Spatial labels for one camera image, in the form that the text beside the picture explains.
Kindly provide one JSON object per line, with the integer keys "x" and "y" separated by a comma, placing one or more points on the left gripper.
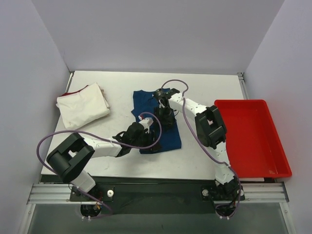
{"x": 151, "y": 140}

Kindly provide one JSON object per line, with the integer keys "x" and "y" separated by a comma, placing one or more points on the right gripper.
{"x": 165, "y": 119}

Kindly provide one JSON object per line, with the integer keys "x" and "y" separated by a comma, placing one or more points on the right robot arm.
{"x": 207, "y": 126}

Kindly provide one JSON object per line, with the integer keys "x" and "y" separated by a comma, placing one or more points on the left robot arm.
{"x": 69, "y": 159}

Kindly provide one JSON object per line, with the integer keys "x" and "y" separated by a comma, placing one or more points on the folded white t-shirt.
{"x": 82, "y": 108}

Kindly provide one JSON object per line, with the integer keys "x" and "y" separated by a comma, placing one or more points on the red plastic bin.
{"x": 253, "y": 144}

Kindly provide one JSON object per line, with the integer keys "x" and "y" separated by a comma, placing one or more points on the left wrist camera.
{"x": 145, "y": 122}

